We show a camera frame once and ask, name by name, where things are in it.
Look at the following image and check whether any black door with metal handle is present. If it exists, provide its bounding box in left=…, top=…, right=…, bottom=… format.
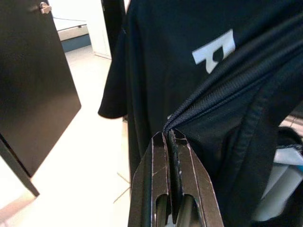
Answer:
left=0, top=0, right=82, bottom=197

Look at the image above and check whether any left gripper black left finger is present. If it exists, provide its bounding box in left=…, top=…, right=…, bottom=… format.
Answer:
left=127, top=131, right=175, bottom=227

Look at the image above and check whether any black sports shirt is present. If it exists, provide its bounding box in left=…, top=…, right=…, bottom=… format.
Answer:
left=98, top=0, right=303, bottom=227

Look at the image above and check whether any metal door handle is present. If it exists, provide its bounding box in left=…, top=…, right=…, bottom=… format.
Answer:
left=39, top=1, right=53, bottom=15

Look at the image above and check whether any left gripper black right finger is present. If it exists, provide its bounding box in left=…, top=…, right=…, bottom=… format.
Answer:
left=168, top=130, right=225, bottom=227

